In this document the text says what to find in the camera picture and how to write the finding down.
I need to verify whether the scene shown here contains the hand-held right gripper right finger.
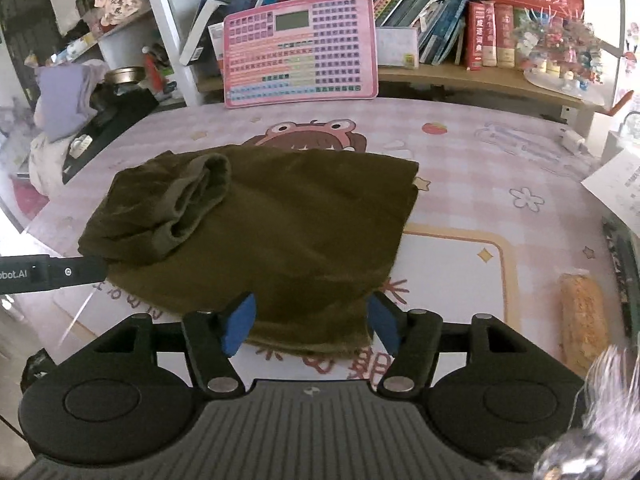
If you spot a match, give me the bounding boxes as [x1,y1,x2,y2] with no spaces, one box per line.
[367,290,547,395]

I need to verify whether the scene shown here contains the black side table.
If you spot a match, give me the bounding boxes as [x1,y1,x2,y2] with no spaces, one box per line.
[61,86,162,185]

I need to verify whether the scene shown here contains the olive green pants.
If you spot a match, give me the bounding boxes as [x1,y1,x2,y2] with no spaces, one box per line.
[77,143,421,361]

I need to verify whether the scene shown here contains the colourful flower ornament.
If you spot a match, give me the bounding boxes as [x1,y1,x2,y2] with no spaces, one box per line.
[511,6,605,95]

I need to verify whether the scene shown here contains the red bottle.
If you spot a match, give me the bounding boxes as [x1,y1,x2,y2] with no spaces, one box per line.
[141,46,167,95]

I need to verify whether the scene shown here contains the leaning white cover book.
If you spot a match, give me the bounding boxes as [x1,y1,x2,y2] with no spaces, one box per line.
[179,0,227,67]

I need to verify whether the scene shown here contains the small white plug adapter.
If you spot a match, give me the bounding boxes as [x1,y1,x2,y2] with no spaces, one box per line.
[558,127,587,157]

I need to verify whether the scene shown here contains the fluffy grey sleeve cuff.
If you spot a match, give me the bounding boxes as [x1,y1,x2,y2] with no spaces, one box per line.
[492,344,640,480]

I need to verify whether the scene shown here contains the brass bowl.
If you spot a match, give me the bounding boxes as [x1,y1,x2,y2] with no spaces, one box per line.
[104,66,147,87]

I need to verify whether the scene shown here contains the printed paper sheet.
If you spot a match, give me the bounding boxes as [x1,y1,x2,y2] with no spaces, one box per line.
[580,147,640,239]

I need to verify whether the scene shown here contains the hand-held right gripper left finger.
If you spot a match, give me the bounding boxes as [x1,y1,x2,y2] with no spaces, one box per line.
[92,292,258,395]

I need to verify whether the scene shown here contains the wooden bookshelf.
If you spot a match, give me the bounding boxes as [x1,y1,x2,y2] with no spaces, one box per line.
[50,0,628,128]

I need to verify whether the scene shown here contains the row of blue books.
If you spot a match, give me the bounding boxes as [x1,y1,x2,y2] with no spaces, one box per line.
[372,0,482,67]

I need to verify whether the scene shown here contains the purple cloth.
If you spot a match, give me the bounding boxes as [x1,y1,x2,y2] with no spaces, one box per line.
[34,59,107,144]

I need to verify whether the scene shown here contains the orange cracker packet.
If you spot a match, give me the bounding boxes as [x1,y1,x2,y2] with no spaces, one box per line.
[556,271,613,369]

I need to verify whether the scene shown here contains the white barcode box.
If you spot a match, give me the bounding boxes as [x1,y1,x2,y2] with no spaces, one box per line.
[375,26,421,69]

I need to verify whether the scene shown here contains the pink learning tablet board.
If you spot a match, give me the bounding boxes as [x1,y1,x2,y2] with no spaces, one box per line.
[222,0,380,110]

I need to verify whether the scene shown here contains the thick red dictionary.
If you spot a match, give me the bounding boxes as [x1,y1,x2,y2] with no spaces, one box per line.
[494,3,517,69]
[465,1,497,72]

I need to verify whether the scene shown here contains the white pen holder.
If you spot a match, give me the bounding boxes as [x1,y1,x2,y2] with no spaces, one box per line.
[586,109,623,157]

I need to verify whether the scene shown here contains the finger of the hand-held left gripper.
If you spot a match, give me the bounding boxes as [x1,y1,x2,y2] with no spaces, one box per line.
[47,255,109,288]

